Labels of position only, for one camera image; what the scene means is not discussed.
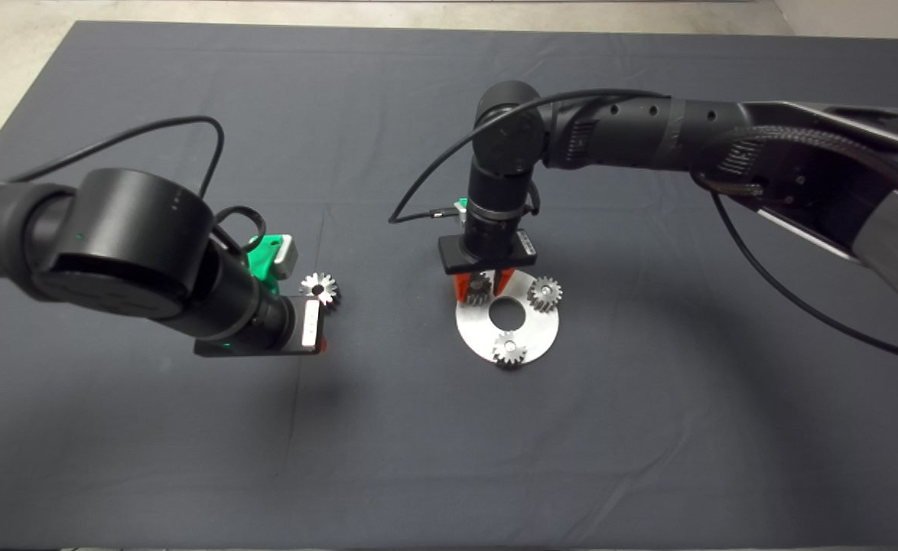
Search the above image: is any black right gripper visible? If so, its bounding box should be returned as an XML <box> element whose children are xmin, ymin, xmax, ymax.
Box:
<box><xmin>439</xmin><ymin>227</ymin><xmax>538</xmax><ymax>304</ymax></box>

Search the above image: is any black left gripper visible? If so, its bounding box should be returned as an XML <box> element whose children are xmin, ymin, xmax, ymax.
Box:
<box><xmin>194</xmin><ymin>296</ymin><xmax>330</xmax><ymax>359</ymax></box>

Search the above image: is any larger steel gear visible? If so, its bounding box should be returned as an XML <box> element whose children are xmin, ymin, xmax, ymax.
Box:
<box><xmin>300</xmin><ymin>272</ymin><xmax>340</xmax><ymax>309</ymax></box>

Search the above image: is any round metal plate with hole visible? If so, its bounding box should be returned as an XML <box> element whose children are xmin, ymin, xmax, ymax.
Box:
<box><xmin>455</xmin><ymin>269</ymin><xmax>561</xmax><ymax>365</ymax></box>

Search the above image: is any dark grey table cloth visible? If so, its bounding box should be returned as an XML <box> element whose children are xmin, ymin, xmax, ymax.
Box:
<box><xmin>0</xmin><ymin>21</ymin><xmax>898</xmax><ymax>550</ymax></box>

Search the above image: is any thin black right camera cable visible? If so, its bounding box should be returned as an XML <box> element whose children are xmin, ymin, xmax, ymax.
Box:
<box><xmin>388</xmin><ymin>89</ymin><xmax>898</xmax><ymax>372</ymax></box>

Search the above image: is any thin black camera cable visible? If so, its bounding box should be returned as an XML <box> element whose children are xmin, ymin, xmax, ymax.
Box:
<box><xmin>388</xmin><ymin>89</ymin><xmax>898</xmax><ymax>372</ymax></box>
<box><xmin>5</xmin><ymin>116</ymin><xmax>226</xmax><ymax>200</ymax></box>

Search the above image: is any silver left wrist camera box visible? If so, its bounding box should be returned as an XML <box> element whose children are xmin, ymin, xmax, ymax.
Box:
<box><xmin>274</xmin><ymin>235</ymin><xmax>299</xmax><ymax>281</ymax></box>

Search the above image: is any green left camera mount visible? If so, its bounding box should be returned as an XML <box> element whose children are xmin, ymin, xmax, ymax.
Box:
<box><xmin>248</xmin><ymin>234</ymin><xmax>287</xmax><ymax>296</ymax></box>

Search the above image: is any short black left wrist cable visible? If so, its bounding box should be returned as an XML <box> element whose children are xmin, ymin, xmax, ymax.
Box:
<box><xmin>212</xmin><ymin>205</ymin><xmax>268</xmax><ymax>255</ymax></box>

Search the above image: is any thin black left camera cable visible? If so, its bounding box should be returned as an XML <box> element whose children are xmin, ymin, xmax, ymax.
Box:
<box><xmin>5</xmin><ymin>116</ymin><xmax>226</xmax><ymax>200</ymax></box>

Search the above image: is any black braided arm hose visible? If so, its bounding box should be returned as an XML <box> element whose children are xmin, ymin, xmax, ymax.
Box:
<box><xmin>692</xmin><ymin>126</ymin><xmax>898</xmax><ymax>204</ymax></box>

